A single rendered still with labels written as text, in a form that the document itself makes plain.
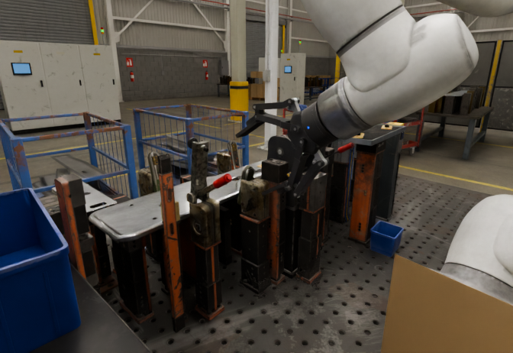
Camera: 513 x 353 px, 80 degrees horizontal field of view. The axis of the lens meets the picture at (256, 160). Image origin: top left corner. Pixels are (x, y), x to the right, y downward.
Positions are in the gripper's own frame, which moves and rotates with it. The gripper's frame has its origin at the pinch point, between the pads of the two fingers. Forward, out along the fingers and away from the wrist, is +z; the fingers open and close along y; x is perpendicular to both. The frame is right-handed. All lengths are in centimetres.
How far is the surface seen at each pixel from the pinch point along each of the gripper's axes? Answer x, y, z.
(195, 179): 1.8, 3.6, 20.6
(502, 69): -799, 24, 0
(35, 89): -154, 422, 685
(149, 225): 12.4, -2.2, 32.3
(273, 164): -21.6, -0.1, 14.7
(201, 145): 0.7, 10.4, 14.3
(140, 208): 8.3, 4.2, 42.8
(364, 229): -65, -37, 23
